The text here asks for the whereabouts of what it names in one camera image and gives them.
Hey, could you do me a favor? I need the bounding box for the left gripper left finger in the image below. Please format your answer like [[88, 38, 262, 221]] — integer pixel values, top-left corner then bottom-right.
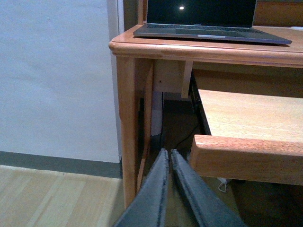
[[114, 148, 169, 227]]

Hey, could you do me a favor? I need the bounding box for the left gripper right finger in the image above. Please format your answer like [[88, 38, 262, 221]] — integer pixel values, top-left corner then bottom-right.
[[171, 149, 246, 227]]

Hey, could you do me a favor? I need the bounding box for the wooden keyboard tray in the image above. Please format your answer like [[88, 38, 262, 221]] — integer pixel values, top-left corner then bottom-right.
[[189, 89, 303, 185]]

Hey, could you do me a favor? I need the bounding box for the white power adapter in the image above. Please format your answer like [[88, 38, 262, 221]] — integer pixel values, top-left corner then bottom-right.
[[217, 177, 231, 193]]

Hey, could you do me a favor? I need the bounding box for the white pipe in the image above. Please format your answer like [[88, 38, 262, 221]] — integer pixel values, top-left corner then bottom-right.
[[151, 91, 163, 138]]

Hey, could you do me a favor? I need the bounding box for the wooden desk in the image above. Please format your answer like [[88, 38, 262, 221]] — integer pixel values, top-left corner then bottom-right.
[[108, 0, 303, 210]]

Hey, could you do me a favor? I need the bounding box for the grey laptop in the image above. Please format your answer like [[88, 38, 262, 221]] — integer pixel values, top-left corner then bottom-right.
[[134, 0, 292, 44]]

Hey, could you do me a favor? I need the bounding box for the black power cable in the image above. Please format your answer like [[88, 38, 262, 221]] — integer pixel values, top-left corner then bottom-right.
[[160, 92, 201, 152]]

